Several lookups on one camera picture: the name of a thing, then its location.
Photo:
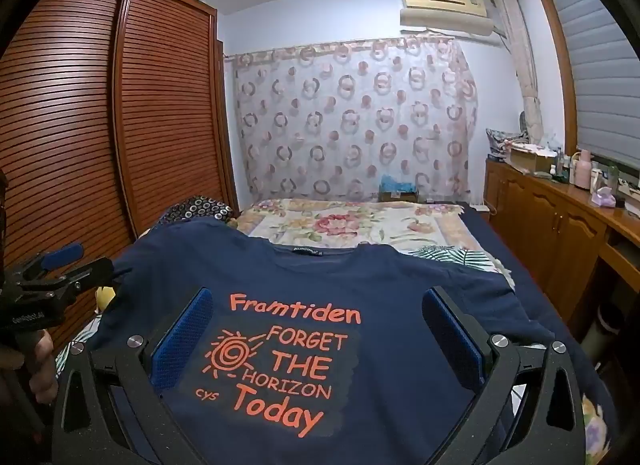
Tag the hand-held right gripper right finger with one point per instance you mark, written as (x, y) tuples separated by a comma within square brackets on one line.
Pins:
[(452, 340)]

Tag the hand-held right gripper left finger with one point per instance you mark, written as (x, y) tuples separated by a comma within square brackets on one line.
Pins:
[(180, 340)]

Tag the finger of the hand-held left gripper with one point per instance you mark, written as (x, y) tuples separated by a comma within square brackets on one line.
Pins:
[(92, 270), (62, 255)]

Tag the navy blue printed t-shirt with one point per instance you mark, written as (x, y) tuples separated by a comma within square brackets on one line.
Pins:
[(320, 285)]

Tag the person's left forearm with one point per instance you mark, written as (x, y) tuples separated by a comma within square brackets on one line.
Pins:
[(15, 405)]

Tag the person's left hand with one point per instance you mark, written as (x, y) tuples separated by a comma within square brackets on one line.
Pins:
[(44, 365)]

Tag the yellow plush pillow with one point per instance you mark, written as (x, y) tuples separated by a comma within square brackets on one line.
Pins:
[(105, 297)]

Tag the leaf-print cloth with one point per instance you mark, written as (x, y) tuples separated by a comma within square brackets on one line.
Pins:
[(465, 257)]

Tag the navy bed sheet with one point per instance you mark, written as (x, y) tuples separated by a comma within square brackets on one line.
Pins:
[(525, 285)]

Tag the dark circle-patterned cushion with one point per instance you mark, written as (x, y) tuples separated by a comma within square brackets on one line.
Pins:
[(200, 207)]

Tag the wooden slatted wardrobe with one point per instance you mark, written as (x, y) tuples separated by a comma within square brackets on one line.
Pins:
[(75, 120)]

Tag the white power strip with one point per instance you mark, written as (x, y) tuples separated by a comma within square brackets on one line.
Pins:
[(481, 207)]

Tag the grey cylindrical bin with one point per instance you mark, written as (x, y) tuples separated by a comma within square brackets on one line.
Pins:
[(602, 330)]

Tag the wooden sideboard cabinet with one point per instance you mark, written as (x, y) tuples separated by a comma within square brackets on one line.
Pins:
[(550, 215)]

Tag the floral blanket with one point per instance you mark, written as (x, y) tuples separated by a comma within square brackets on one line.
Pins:
[(340, 225)]

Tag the blue cloth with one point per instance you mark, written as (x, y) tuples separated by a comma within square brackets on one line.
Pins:
[(397, 184)]

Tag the cardboard box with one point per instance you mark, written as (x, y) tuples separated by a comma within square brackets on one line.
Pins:
[(530, 160)]

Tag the floral fabric bag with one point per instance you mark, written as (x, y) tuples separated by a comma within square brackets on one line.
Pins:
[(500, 142)]

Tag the purple tissue pack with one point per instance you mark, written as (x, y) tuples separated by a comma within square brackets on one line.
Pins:
[(604, 197)]

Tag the pink thermos jug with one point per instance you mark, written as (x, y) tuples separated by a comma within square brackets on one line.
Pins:
[(583, 172)]

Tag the circle-print sheer curtain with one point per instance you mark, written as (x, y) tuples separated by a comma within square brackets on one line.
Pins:
[(350, 120)]

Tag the beige window curtain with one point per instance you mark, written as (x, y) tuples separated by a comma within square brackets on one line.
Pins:
[(525, 70)]

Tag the beige wall air conditioner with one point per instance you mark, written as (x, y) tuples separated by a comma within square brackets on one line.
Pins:
[(445, 2)]

